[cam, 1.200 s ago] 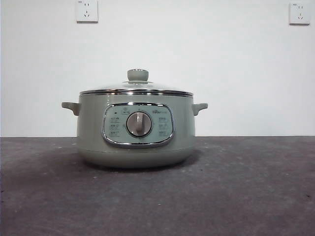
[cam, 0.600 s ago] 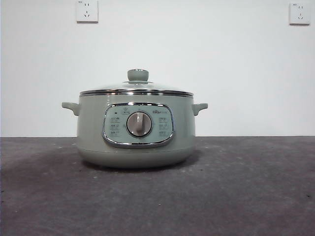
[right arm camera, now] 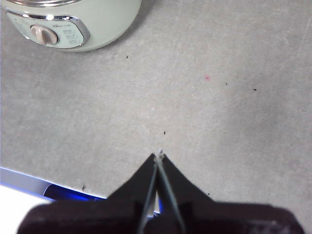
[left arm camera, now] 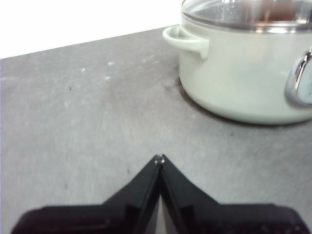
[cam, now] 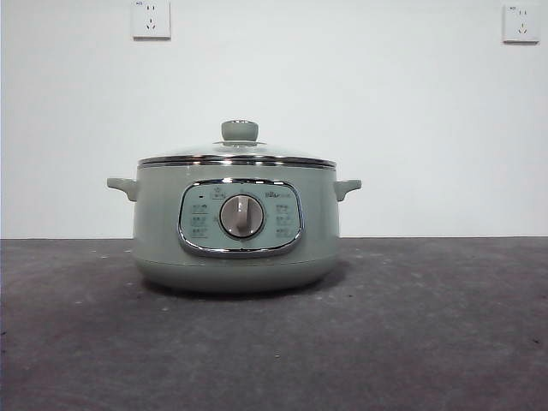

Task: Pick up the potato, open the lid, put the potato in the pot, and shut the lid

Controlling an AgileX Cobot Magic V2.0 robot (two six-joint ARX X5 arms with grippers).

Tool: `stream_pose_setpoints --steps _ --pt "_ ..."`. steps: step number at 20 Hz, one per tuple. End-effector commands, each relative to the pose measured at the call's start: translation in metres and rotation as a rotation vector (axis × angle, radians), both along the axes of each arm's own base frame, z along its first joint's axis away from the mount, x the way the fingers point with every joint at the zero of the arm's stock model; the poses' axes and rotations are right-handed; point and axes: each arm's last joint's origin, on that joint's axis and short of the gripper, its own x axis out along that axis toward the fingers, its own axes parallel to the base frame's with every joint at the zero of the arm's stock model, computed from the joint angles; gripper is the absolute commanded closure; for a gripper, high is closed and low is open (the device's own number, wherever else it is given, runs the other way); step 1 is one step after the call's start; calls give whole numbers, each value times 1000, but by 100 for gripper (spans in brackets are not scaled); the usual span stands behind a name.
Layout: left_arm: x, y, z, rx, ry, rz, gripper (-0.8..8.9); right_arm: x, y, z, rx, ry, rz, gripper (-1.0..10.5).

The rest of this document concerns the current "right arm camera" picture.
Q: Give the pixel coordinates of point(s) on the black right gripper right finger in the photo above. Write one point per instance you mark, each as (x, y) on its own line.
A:
(209, 217)

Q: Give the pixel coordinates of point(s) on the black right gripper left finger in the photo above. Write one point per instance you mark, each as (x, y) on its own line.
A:
(122, 214)

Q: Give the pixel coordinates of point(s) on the pale green electric pot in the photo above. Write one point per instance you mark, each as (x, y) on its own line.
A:
(104, 22)

